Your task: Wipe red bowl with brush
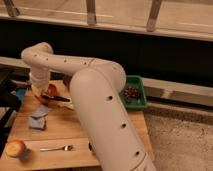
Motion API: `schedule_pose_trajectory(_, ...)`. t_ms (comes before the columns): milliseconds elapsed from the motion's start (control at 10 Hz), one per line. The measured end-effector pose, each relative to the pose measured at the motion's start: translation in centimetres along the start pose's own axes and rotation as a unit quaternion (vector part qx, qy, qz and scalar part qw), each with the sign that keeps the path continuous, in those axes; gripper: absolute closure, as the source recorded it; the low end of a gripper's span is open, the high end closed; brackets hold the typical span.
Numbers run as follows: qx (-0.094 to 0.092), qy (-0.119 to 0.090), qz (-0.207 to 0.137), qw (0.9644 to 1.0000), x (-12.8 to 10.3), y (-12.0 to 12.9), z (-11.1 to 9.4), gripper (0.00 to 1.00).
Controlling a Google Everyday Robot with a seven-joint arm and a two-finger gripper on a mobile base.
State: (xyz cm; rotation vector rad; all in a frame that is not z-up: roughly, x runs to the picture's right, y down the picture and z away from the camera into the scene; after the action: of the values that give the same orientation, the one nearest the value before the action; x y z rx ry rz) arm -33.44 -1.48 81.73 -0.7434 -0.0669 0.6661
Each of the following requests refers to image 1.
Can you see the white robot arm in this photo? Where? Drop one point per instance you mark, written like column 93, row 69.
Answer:
column 94, row 88

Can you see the red bowl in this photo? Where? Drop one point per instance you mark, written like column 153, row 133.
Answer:
column 50, row 91

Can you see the dark red berries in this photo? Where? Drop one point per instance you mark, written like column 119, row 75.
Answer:
column 131, row 92

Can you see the green plastic tray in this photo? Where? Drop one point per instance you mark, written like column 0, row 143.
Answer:
column 134, row 103

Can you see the silver fork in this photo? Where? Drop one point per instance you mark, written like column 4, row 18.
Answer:
column 64, row 148

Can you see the blue grey cloth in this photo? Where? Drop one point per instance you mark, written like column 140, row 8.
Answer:
column 37, row 119

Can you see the black stand at left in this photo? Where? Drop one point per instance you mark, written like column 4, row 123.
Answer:
column 7, row 99

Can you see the orange yellow fruit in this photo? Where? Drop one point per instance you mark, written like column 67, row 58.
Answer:
column 15, row 148

